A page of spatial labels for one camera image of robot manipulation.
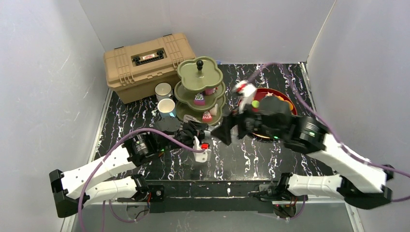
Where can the white sugared cake piece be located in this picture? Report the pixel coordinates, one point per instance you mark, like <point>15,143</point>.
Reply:
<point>214,111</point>

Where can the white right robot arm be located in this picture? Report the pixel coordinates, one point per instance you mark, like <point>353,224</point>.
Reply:
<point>358,184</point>

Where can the white cup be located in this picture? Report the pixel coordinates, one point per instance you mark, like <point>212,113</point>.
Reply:
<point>163,91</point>

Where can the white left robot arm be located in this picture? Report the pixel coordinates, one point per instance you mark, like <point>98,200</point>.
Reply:
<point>75,189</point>

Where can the red layered cake square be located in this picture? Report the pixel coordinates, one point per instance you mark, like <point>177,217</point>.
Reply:
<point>210,91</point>

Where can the red round lacquer tray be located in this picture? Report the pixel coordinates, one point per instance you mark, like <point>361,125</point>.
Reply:
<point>262,93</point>

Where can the purple frosted cake slice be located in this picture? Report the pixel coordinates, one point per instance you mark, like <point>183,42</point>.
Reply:
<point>199,99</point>

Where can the blue mug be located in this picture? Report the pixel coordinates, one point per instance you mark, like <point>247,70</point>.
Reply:
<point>167,107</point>

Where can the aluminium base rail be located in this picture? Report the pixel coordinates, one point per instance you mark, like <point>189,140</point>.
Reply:
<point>206,196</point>

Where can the pink sprinkled cake slice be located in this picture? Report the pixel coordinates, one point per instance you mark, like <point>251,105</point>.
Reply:
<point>207,117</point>

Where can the tan plastic toolbox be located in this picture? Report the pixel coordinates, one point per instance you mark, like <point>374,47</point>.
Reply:
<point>133,71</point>

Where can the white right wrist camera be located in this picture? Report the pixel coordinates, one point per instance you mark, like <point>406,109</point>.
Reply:
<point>246,92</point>

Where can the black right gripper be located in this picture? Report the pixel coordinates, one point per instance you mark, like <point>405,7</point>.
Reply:
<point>239,127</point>

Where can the green three-tier serving stand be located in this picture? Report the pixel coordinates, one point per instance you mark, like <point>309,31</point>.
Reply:
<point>197,75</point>

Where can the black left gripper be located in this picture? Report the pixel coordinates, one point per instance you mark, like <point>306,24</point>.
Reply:
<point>190,134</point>

